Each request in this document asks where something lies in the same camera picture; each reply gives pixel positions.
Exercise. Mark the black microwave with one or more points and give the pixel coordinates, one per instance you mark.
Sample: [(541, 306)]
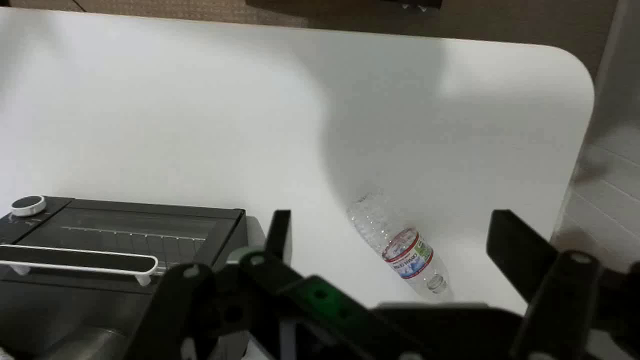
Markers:
[(132, 226)]

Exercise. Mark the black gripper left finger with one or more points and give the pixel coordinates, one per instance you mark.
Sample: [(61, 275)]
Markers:
[(267, 312)]

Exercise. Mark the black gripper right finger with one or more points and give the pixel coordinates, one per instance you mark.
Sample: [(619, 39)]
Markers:
[(567, 300)]

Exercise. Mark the clear plastic water bottle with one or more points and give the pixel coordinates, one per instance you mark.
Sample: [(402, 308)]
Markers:
[(407, 256)]

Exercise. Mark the dark brown furniture piece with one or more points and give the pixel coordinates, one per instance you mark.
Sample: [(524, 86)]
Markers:
[(333, 4)]

